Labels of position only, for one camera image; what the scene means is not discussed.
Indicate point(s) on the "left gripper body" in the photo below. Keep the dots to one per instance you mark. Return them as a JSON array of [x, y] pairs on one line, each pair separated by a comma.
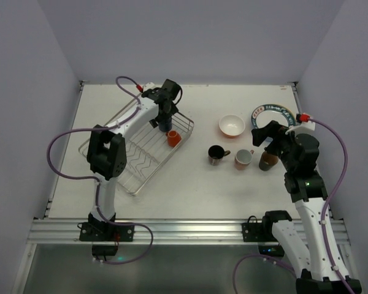
[[165, 113]]

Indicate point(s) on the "brown striped mug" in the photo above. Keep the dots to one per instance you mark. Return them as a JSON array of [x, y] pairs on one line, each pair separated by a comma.
[[216, 154]]

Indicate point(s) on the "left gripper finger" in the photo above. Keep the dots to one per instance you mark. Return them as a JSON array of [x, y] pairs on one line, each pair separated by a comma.
[[171, 109], [156, 122]]

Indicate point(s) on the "blue mug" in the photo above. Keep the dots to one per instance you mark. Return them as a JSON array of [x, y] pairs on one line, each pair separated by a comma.
[[165, 125]]

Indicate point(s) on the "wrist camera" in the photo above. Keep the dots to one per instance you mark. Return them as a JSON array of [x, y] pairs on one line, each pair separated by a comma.
[[148, 86], [302, 128]]

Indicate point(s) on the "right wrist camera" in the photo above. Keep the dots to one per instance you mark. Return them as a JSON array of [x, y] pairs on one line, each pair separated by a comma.
[[302, 128]]

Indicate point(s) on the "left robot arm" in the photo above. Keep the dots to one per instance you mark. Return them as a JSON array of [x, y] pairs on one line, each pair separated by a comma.
[[107, 146]]

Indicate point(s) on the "black mug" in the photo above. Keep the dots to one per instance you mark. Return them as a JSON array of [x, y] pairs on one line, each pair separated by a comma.
[[267, 161]]

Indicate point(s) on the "aluminium mounting rail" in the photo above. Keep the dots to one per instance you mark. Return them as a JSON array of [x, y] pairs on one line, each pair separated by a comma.
[[165, 231]]

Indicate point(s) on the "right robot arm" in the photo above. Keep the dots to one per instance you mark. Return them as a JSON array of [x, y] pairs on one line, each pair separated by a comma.
[[317, 263]]

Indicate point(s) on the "dark green plate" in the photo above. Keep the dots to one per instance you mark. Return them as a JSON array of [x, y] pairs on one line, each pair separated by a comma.
[[264, 114]]

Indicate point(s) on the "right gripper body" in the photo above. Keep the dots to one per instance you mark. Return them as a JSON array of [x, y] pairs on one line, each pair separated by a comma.
[[273, 142]]

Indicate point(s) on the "pink textured cup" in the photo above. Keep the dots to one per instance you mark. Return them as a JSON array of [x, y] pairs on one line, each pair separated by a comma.
[[243, 159]]

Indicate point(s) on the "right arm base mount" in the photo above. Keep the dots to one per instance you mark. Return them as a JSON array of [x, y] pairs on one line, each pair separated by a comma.
[[260, 231]]

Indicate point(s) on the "orange bowl white inside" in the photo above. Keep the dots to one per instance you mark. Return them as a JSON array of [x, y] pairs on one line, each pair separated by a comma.
[[231, 126]]

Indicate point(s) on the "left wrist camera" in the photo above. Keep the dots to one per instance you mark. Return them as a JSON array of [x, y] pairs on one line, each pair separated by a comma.
[[148, 86]]

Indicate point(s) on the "orange red mug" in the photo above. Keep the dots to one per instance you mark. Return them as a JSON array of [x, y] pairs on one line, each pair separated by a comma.
[[173, 138]]

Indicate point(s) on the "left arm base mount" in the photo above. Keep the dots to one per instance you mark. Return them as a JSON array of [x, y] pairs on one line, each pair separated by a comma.
[[94, 230]]

